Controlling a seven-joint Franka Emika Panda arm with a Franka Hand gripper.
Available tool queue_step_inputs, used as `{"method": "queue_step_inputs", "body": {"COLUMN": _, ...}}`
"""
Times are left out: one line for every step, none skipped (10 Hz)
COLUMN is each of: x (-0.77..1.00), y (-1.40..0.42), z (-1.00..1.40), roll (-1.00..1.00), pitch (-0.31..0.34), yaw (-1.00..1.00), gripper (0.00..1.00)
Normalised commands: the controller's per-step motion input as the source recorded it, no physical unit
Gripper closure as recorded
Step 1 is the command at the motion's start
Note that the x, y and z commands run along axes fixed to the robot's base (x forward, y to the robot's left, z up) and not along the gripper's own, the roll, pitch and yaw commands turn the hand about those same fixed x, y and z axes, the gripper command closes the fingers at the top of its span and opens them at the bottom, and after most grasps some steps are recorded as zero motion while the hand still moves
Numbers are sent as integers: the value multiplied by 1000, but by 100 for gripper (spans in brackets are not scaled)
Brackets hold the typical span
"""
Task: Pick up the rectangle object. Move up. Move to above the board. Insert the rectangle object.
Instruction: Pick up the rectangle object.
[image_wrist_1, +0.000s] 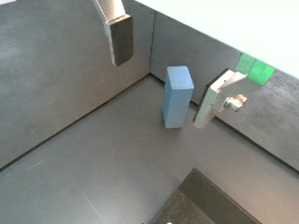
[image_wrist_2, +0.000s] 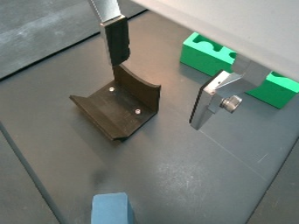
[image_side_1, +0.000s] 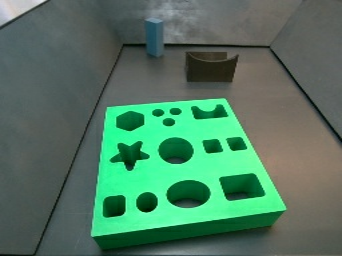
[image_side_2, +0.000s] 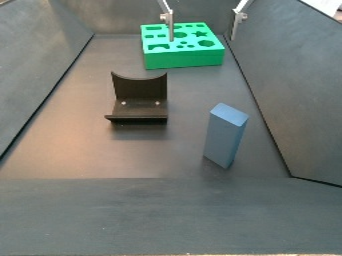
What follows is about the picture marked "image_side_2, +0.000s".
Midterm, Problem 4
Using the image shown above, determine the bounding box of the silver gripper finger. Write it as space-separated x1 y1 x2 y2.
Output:
157 0 174 41
230 0 253 40

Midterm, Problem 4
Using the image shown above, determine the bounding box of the green foam shape board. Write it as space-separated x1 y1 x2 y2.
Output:
141 22 225 70

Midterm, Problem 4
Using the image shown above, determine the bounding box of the black curved holder stand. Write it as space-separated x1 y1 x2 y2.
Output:
105 72 169 122

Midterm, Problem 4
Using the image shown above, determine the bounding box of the blue rectangular block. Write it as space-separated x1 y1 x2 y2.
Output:
203 103 249 168

